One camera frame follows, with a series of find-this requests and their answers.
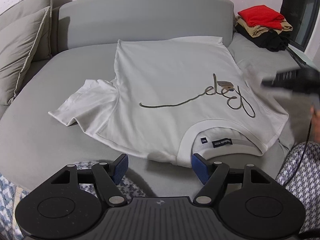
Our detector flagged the white t-shirt with script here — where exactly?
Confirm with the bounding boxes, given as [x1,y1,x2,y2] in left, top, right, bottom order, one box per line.
[50,36,289,167]

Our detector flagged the person's right hand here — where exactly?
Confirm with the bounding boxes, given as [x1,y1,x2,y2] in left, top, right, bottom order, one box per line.
[310,107,320,144]

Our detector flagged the tan folded garment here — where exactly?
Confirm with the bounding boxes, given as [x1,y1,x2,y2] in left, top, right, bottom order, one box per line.
[235,16,293,38]

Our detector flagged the red folded garment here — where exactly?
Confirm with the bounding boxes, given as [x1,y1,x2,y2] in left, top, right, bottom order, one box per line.
[238,5,285,30]

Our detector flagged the houndstooth patterned trousers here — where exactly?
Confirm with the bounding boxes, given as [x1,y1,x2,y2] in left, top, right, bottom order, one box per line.
[1,141,319,239]

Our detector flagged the front beige cushion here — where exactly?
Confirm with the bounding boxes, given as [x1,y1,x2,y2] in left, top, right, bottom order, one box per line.
[1,7,50,106]

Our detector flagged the beige cushion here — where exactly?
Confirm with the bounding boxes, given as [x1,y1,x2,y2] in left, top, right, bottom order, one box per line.
[1,0,53,61]
[1,7,50,106]

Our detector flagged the rear beige cushion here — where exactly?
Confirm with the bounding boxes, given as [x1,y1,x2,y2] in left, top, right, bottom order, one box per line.
[1,0,53,61]

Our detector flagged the dark window frame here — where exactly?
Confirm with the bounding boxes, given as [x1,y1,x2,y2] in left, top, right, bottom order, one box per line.
[280,0,319,51]

